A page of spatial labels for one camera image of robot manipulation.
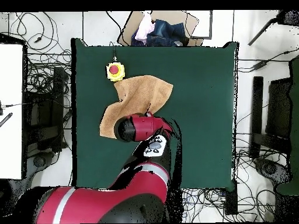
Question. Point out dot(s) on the tan terry towel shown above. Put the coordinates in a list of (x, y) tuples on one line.
[(140, 93)]

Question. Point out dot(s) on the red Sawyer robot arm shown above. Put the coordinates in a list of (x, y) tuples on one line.
[(144, 126)]

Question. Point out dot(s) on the dark green tablecloth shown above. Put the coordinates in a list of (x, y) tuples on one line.
[(198, 105)]

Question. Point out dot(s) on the yellow emergency stop button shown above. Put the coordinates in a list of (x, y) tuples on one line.
[(115, 71)]

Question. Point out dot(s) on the blue denim jeans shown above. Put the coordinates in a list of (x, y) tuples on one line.
[(165, 32)]

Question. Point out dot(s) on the pale pink garment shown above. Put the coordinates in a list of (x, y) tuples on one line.
[(143, 29)]

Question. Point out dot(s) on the black metal stand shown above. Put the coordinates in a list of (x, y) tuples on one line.
[(257, 105), (58, 93)]

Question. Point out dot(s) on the brown cardboard box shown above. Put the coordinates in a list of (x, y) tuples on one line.
[(177, 17)]

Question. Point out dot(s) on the black power strip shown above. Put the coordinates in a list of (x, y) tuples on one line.
[(231, 200)]

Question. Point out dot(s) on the white desk top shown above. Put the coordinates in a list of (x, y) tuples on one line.
[(10, 112)]

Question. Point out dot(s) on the green fabric sheet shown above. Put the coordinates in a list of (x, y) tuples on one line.
[(294, 116)]

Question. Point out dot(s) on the black tripod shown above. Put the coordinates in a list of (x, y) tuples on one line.
[(287, 18)]

